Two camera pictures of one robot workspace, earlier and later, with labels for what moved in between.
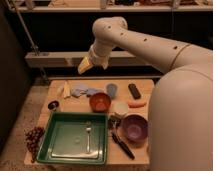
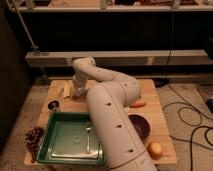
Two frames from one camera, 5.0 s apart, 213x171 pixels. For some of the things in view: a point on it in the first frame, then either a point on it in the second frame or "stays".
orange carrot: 136,104 stays
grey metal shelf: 76,58 stays
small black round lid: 53,105 stays
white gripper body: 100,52 to 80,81
